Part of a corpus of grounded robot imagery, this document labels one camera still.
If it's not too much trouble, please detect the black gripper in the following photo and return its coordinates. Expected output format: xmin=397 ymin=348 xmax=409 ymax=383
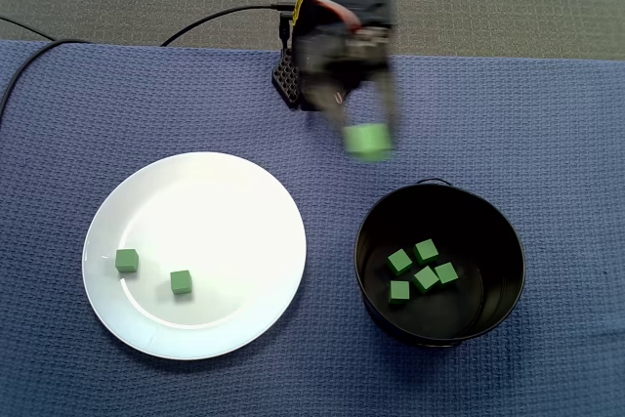
xmin=294 ymin=24 xmax=402 ymax=146

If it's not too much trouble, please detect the green cube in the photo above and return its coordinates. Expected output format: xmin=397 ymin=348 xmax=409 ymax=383
xmin=114 ymin=248 xmax=140 ymax=274
xmin=386 ymin=248 xmax=414 ymax=276
xmin=412 ymin=265 xmax=440 ymax=294
xmin=434 ymin=262 xmax=460 ymax=285
xmin=169 ymin=269 xmax=192 ymax=296
xmin=341 ymin=122 xmax=395 ymax=163
xmin=413 ymin=238 xmax=439 ymax=266
xmin=388 ymin=279 xmax=411 ymax=306

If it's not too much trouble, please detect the white round plate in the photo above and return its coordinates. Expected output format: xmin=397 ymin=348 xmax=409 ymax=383
xmin=81 ymin=150 xmax=308 ymax=361

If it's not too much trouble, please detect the black table clamp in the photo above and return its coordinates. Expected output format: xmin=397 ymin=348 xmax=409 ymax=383
xmin=277 ymin=11 xmax=295 ymax=50

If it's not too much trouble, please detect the black metal bucket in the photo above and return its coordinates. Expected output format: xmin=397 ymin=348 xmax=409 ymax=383
xmin=354 ymin=177 xmax=527 ymax=350

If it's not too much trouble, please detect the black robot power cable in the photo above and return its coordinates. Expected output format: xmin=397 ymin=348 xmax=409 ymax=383
xmin=159 ymin=0 xmax=299 ymax=48

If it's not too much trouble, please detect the thick black cable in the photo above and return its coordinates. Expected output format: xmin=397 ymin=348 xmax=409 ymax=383
xmin=0 ymin=38 xmax=92 ymax=120

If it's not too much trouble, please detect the thin black cable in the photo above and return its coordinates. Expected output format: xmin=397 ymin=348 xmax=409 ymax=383
xmin=0 ymin=15 xmax=56 ymax=42

